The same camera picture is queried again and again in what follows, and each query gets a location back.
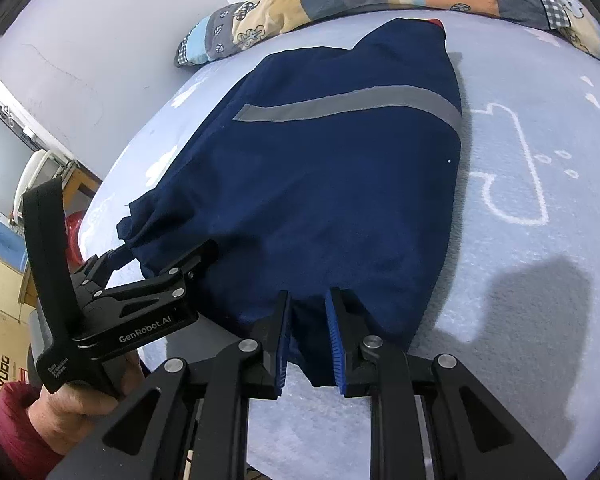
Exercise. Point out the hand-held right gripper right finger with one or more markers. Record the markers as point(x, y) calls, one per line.
point(338, 345)

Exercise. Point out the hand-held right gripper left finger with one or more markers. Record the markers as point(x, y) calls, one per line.
point(281, 345)

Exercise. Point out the person's left hand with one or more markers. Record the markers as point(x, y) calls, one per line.
point(75, 402)

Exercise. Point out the navy jacket with grey stripe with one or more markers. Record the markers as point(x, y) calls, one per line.
point(305, 185)

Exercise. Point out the light blue printed bed sheet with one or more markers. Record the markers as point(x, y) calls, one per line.
point(505, 260)

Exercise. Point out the red plastic stool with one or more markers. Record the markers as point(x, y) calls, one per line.
point(75, 235)

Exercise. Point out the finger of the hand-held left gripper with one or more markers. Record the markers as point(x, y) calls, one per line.
point(180, 271)
point(100, 267)

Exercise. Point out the person's left forearm red sleeve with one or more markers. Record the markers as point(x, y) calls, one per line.
point(15, 435)

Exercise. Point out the cardboard box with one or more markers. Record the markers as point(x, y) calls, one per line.
point(5, 345)

